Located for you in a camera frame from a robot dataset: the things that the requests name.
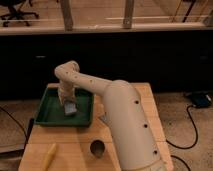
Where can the grey sponge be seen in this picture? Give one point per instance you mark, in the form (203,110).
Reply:
(69,108)

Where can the green plastic tray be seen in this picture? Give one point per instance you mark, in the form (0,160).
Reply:
(51,112)

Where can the wooden post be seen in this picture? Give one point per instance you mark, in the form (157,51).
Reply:
(67,16)
(128,14)

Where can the left wooden post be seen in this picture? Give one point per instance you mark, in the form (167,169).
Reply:
(67,16)

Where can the yellow banana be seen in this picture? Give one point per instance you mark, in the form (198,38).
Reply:
(48,157)

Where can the grey cloth piece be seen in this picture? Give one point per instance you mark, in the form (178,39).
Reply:
(103,118)

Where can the right wooden post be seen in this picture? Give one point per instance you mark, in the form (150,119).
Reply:
(128,14)

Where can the black power adapter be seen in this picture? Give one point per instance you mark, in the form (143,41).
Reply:
(200,99)

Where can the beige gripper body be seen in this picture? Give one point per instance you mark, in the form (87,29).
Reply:
(66,92)

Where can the black office chair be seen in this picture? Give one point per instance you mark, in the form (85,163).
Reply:
(13,12)

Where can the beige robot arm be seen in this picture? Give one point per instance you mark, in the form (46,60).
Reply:
(132,136)

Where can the dark metal cup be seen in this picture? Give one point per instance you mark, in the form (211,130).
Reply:
(97,148)

